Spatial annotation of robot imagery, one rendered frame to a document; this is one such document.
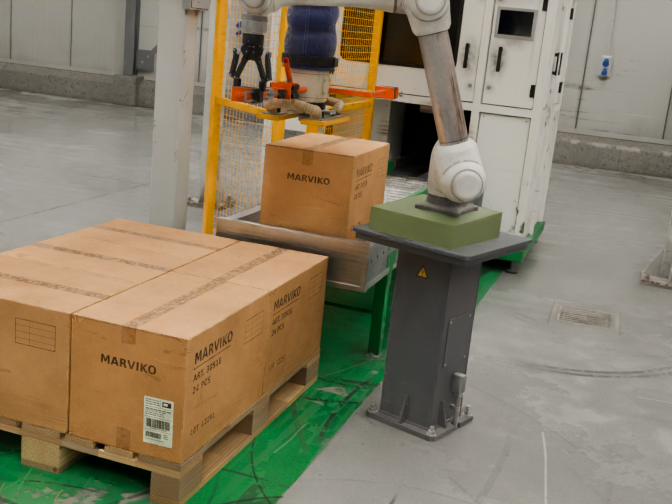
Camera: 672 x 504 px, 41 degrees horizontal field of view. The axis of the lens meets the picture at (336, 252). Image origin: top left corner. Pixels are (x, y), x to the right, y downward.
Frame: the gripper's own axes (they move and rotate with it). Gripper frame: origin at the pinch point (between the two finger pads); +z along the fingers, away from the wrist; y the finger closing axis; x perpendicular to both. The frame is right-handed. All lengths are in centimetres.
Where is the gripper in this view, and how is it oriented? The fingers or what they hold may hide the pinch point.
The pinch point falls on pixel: (249, 92)
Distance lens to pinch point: 322.6
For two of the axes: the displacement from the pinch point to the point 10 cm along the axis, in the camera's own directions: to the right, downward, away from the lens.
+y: -9.4, -1.7, 3.0
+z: -1.0, 9.7, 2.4
